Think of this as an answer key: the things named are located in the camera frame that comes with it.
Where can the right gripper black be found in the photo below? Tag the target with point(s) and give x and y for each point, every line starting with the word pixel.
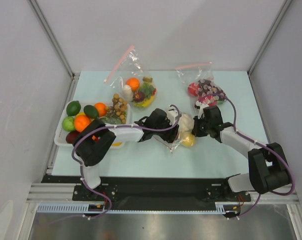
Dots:
pixel 198 127

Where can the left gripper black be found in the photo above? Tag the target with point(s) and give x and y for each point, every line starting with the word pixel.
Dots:
pixel 172 134

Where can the zip bag orange seal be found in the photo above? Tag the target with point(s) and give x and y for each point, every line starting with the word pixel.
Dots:
pixel 171 147

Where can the white cauliflower fake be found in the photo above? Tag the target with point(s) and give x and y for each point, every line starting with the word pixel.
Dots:
pixel 186 123

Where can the brown longan bunch fake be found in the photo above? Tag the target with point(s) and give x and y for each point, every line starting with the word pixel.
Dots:
pixel 118 107

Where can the dark green avocado fake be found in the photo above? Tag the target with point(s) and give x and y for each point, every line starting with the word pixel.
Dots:
pixel 91 112

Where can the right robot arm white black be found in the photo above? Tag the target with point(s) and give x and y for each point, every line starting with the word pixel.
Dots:
pixel 267 165

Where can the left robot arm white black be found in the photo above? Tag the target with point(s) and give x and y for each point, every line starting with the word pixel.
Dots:
pixel 92 144

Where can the banana in bag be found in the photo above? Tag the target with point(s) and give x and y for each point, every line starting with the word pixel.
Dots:
pixel 144 96

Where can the zip bag with red toys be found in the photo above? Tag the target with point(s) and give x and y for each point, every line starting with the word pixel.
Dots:
pixel 198 79

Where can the yellow lemon fake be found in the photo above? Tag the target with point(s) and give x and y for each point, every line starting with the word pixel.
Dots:
pixel 116 144

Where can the zip bag with mixed fruit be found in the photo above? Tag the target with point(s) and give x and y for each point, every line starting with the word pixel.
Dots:
pixel 128 66

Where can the green melon fake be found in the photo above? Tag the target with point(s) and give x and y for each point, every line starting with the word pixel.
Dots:
pixel 113 120

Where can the orange in bag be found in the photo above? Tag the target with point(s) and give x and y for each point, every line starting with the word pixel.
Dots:
pixel 133 83

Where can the orange fake back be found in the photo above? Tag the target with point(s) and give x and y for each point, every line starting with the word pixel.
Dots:
pixel 101 108

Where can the orange fake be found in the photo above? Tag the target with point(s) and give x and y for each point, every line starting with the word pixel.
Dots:
pixel 81 122
pixel 101 108

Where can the orange fake front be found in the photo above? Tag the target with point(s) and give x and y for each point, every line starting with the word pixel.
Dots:
pixel 81 122

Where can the red apple fake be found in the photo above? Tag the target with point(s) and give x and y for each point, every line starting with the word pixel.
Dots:
pixel 71 136

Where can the dark green lime fake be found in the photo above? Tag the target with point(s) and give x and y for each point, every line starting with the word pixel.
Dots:
pixel 73 108

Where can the light green guava fake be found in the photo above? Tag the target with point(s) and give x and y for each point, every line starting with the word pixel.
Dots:
pixel 68 124

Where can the white plastic basket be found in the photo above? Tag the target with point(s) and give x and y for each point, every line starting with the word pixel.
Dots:
pixel 60 134

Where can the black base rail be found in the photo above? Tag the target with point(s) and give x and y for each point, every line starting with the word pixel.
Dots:
pixel 156 194

